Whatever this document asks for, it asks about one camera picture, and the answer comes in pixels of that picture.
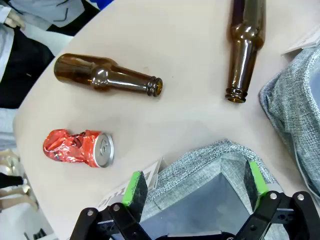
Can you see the white Bottle label sign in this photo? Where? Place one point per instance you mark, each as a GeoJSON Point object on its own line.
{"type": "Point", "coordinates": [110, 197]}

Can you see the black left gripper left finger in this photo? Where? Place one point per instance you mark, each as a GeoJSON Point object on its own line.
{"type": "Point", "coordinates": [135, 195]}

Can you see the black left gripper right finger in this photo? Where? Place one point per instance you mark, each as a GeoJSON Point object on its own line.
{"type": "Point", "coordinates": [252, 185]}

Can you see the white Plastic label sign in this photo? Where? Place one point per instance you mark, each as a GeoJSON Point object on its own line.
{"type": "Point", "coordinates": [305, 40]}

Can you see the grey fabric plastic basket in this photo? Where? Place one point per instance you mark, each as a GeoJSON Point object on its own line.
{"type": "Point", "coordinates": [290, 107]}

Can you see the grey fabric bottle basket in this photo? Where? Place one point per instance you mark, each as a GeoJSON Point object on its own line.
{"type": "Point", "coordinates": [195, 160]}

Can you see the brown glass bottle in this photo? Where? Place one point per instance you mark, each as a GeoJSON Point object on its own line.
{"type": "Point", "coordinates": [246, 37]}
{"type": "Point", "coordinates": [82, 71]}

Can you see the crushed red soda can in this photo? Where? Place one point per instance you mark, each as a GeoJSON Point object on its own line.
{"type": "Point", "coordinates": [75, 147]}

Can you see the grey shirt person's left hand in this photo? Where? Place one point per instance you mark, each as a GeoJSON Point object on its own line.
{"type": "Point", "coordinates": [15, 19]}

